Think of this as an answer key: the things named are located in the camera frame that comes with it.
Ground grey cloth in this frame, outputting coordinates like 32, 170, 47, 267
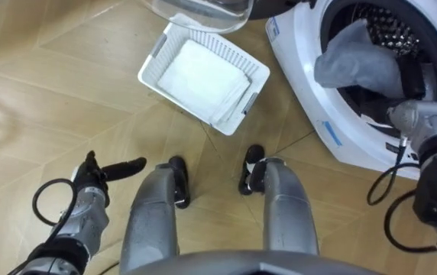
313, 18, 406, 99

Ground white plastic laundry basket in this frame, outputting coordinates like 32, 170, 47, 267
137, 13, 271, 137

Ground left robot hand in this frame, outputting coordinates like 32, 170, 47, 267
71, 150, 147, 209

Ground robot body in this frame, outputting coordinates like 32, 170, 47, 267
125, 250, 384, 275

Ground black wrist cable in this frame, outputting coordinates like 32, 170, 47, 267
366, 135, 437, 268
8, 178, 79, 275

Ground washing machine glass door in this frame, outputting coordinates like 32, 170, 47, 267
140, 0, 318, 34

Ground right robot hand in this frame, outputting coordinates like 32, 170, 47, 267
395, 53, 437, 102

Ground robot legs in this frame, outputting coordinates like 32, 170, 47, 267
118, 144, 321, 274

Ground white washing machine tower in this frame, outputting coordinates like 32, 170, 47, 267
265, 0, 437, 180

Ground white folded cloth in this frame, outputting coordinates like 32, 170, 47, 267
156, 39, 252, 125

